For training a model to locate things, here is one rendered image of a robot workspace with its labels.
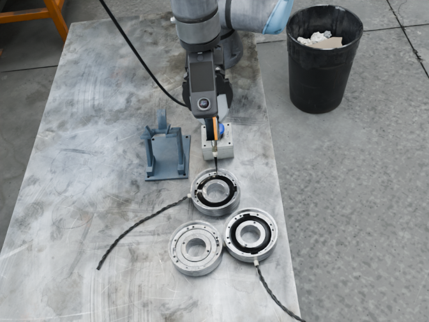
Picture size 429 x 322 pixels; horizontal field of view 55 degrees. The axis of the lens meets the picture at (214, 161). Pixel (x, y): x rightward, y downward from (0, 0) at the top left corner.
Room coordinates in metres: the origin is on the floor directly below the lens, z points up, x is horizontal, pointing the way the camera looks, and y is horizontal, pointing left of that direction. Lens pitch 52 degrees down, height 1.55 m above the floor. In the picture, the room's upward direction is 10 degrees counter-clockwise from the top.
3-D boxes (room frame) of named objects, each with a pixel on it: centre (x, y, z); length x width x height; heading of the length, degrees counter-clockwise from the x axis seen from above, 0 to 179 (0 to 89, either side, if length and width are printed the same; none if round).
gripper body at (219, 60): (0.61, -0.01, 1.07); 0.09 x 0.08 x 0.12; 172
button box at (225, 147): (0.63, -0.02, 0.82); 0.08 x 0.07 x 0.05; 174
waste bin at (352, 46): (1.52, -0.59, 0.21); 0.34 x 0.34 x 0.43
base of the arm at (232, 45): (0.97, -0.06, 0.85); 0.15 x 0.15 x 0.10
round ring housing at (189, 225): (0.36, 0.06, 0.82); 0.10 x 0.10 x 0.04
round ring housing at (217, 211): (0.48, 0.01, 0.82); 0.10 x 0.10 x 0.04
